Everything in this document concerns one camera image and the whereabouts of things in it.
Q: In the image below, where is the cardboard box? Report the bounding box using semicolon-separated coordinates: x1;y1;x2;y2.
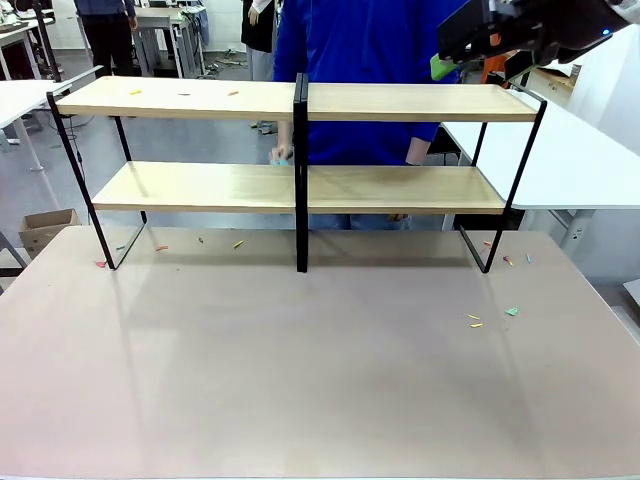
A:
18;208;82;261

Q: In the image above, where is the grey background desk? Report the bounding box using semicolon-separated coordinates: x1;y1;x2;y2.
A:
132;4;207;79

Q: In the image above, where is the person in blue sweater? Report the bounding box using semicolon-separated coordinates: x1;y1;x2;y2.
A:
272;0;474;232

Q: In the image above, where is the person's left hand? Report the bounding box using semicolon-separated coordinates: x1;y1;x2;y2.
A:
388;138;432;224

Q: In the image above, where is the person in black vest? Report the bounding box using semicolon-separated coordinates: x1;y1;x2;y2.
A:
240;0;279;82

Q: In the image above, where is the black metal frame leg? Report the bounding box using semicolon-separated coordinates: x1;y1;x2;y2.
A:
0;229;29;292

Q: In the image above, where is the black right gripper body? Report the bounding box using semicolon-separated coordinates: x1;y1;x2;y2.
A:
542;0;626;64

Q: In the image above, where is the orange chair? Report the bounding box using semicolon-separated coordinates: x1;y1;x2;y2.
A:
481;29;507;86

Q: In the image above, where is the wooden two-tier black-frame shelf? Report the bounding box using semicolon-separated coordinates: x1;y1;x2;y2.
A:
46;73;304;274
298;73;549;275

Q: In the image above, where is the person in dark clothes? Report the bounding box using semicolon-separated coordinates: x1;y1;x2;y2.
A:
74;0;139;79

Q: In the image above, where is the wooden background desk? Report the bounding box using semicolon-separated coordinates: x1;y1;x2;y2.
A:
528;62;585;106

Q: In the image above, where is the large white table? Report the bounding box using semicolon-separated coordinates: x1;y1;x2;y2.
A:
442;87;640;251

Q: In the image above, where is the black pole stand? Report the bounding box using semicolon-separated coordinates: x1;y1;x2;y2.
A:
32;0;64;84

